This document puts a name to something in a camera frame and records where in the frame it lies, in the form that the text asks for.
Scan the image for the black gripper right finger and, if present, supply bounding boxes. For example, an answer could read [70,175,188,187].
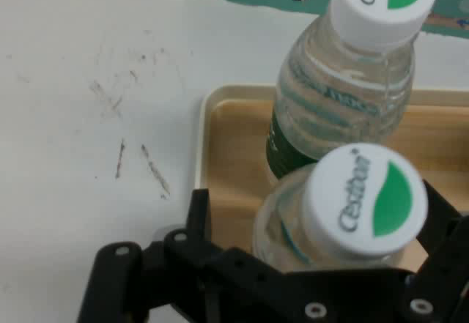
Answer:
[399,179,469,323]

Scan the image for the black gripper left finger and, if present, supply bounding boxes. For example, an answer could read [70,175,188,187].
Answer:
[76,189,235,323]

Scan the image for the clear water bottle green label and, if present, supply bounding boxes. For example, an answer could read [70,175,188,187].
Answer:
[252,142,429,275]
[265,0,439,183]

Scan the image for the wooden tray with cream rim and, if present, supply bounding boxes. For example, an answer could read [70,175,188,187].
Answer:
[193,84,469,276]

